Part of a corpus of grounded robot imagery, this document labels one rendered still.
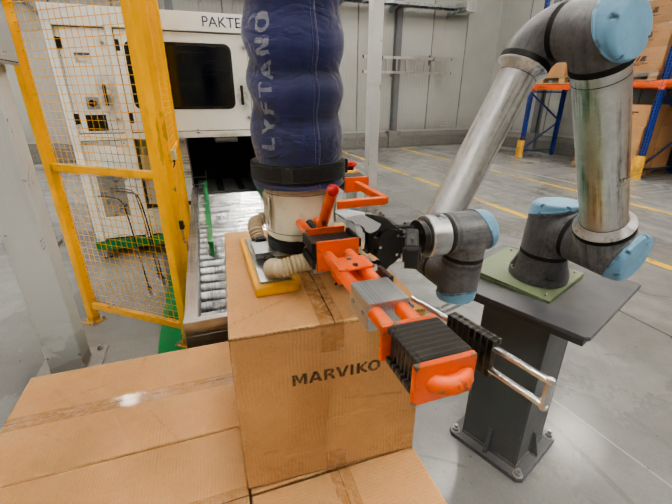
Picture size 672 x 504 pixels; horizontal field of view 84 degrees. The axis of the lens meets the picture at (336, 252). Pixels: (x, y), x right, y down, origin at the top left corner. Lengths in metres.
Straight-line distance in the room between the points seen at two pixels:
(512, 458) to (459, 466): 0.20
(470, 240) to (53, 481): 1.07
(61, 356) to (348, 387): 1.84
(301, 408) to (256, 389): 0.11
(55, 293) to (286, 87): 1.73
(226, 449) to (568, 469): 1.35
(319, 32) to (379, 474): 0.96
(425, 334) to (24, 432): 1.13
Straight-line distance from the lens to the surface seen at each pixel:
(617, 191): 1.15
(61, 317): 2.33
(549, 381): 0.44
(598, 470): 1.98
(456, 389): 0.42
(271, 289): 0.83
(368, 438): 0.98
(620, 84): 1.01
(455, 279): 0.88
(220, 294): 1.75
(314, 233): 0.75
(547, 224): 1.35
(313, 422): 0.89
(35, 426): 1.35
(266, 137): 0.85
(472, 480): 1.75
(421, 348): 0.42
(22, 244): 2.21
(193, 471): 1.06
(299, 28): 0.83
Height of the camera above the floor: 1.35
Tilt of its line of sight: 22 degrees down
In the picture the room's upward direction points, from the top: straight up
